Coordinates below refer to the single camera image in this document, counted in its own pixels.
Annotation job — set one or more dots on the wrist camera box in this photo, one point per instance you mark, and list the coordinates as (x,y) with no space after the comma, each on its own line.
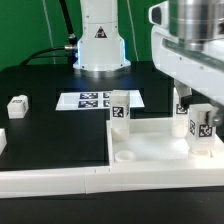
(159,14)

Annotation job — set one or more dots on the white square table top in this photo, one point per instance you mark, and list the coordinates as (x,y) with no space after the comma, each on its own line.
(152,140)

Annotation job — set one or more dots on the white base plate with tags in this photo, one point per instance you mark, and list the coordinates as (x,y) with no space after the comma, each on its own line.
(83,101)

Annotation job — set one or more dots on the white U-shaped obstacle fence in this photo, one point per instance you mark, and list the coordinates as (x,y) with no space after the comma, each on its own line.
(126,176)

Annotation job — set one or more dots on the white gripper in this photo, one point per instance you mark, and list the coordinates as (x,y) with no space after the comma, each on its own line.
(204,72)

